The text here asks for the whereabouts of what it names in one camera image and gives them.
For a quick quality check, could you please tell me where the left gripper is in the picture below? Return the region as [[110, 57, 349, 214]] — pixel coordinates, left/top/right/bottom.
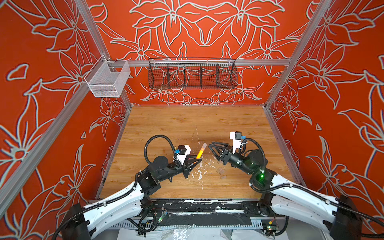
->
[[157, 154, 201, 182]]

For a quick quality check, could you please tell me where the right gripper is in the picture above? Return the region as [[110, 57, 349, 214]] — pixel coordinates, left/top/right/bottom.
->
[[210, 141, 257, 178]]

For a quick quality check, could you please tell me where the orange pen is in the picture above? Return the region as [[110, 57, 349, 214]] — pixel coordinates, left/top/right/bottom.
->
[[196, 148, 205, 159]]

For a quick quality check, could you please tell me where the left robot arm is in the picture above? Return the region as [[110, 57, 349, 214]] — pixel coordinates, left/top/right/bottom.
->
[[52, 135, 207, 240]]

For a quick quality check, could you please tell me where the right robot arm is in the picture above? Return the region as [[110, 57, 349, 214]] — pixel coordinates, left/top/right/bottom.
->
[[209, 137, 384, 240]]

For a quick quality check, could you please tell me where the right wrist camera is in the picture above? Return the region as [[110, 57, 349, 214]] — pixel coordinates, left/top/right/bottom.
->
[[230, 132, 242, 153]]

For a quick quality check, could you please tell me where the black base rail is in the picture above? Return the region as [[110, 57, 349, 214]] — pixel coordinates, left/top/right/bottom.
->
[[125, 198, 286, 227]]

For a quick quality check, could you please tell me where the white cable duct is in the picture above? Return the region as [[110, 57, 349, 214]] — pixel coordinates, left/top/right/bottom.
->
[[108, 219, 263, 231]]

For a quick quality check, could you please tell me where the black wire basket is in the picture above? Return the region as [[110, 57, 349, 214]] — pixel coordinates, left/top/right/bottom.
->
[[148, 57, 238, 90]]

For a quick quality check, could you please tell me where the white wire basket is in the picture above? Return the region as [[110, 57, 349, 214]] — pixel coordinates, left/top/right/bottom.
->
[[85, 56, 131, 98]]

